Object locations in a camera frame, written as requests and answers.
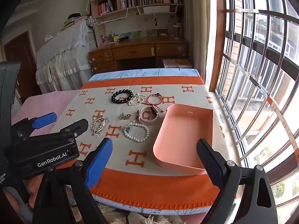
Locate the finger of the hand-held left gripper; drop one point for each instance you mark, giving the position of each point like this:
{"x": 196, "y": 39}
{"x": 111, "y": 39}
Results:
{"x": 44, "y": 120}
{"x": 70, "y": 128}

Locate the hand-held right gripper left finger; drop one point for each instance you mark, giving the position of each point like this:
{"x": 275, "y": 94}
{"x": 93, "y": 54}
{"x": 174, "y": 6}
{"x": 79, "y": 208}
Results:
{"x": 99, "y": 162}

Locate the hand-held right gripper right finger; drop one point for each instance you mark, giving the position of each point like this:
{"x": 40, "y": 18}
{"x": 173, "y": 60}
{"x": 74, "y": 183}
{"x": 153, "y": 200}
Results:
{"x": 210, "y": 165}

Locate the silver leaf brooch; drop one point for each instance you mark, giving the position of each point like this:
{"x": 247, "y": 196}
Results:
{"x": 101, "y": 122}

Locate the teal flower jewelry piece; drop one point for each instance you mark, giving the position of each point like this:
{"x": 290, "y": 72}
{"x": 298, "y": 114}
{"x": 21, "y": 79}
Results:
{"x": 125, "y": 116}

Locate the pearl bead hair clip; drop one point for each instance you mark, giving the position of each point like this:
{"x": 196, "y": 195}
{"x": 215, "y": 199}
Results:
{"x": 159, "y": 95}

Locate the person's left hand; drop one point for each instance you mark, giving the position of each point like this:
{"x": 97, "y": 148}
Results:
{"x": 31, "y": 191}

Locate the pink bed sheet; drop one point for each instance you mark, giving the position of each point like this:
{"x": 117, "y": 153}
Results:
{"x": 39, "y": 102}

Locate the orange patterned blanket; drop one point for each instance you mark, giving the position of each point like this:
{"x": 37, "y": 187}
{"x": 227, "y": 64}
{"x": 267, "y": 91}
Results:
{"x": 116, "y": 179}

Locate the white lace cloth cover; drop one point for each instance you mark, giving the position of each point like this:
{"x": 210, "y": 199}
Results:
{"x": 60, "y": 51}

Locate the brown wooden door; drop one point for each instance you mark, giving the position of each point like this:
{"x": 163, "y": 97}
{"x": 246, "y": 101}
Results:
{"x": 21, "y": 49}

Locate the wooden desk with drawers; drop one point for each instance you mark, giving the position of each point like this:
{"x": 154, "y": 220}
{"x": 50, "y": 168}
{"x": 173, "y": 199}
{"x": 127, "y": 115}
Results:
{"x": 130, "y": 50}

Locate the yellow cup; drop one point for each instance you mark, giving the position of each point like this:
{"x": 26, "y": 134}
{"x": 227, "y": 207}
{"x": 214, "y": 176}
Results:
{"x": 112, "y": 37}

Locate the black flashlight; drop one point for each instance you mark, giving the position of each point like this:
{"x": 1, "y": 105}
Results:
{"x": 123, "y": 38}

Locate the black hat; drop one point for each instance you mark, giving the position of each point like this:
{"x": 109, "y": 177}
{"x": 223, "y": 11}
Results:
{"x": 73, "y": 16}

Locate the printed cardboard box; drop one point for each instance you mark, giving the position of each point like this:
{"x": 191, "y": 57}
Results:
{"x": 176, "y": 63}

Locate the row of red spine books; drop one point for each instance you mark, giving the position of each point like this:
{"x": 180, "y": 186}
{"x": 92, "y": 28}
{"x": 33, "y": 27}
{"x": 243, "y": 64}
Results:
{"x": 104, "y": 7}

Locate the wooden bookshelf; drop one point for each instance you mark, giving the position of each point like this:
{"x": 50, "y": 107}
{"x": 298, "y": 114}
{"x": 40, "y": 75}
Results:
{"x": 121, "y": 9}

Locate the beige curtain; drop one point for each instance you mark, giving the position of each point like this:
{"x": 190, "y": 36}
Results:
{"x": 198, "y": 28}

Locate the row of pale spine books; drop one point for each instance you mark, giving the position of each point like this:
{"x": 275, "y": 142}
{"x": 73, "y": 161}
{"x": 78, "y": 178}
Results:
{"x": 134, "y": 1}

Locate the metal window grille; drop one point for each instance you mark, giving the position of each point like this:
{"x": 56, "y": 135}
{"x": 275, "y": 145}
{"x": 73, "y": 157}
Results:
{"x": 243, "y": 10}

